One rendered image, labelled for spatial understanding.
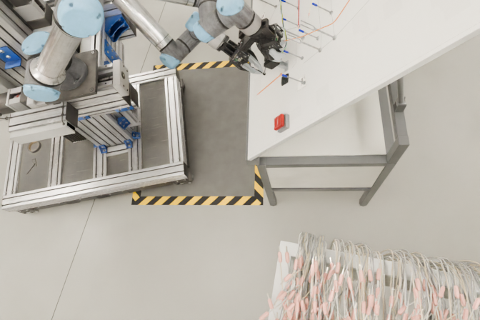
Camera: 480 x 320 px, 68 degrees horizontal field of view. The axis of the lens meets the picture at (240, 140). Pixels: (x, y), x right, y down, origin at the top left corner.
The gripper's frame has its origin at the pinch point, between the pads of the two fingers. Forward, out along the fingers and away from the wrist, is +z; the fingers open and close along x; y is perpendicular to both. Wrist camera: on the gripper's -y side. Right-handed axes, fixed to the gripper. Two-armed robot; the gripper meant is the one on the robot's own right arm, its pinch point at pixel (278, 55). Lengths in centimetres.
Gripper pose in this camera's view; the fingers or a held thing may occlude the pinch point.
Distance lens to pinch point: 141.1
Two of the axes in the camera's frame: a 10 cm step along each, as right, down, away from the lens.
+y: 8.0, -1.1, -5.9
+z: 5.9, 2.9, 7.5
